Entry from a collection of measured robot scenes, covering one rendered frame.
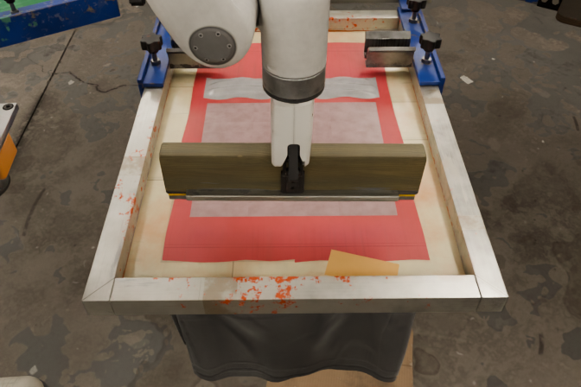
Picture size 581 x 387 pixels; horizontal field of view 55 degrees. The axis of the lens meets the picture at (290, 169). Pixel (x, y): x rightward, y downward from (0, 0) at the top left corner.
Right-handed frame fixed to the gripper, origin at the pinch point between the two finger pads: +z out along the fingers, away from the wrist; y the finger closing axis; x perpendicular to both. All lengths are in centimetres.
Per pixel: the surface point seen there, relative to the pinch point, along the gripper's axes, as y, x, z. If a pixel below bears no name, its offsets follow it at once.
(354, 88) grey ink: -38.4, 13.4, 14.1
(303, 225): -2.4, 2.0, 14.6
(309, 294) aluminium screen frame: 12.7, 2.3, 11.1
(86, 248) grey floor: -71, -74, 111
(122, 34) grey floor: -219, -91, 111
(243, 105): -33.4, -9.3, 14.7
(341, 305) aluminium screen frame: 13.5, 6.7, 12.7
